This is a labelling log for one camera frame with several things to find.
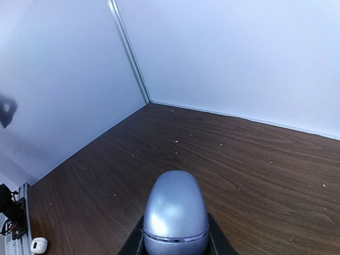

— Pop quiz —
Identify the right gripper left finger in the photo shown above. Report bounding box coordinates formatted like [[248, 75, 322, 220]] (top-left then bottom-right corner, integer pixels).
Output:
[[117, 215, 146, 255]]

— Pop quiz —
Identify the cream white charging case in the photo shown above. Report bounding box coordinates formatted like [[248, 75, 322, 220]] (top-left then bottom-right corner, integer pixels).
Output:
[[30, 237, 48, 254]]

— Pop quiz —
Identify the lavender earbud charging case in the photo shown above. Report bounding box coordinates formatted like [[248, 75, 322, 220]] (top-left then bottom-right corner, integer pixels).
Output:
[[143, 170, 209, 254]]

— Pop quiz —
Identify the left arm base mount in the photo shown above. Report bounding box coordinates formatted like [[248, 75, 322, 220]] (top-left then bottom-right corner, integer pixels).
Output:
[[1, 183, 28, 240]]

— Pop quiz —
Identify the front aluminium rail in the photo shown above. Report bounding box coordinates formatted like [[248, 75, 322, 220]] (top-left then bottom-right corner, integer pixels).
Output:
[[1, 183, 32, 255]]

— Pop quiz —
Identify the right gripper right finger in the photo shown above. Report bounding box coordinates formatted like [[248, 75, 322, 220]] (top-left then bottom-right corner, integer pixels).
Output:
[[207, 213, 239, 255]]

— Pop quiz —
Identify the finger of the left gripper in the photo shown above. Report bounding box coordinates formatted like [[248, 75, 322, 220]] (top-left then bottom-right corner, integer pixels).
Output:
[[1, 97, 18, 129]]

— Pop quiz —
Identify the left aluminium frame post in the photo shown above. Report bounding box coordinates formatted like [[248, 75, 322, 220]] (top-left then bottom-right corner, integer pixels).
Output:
[[107, 0, 152, 104]]

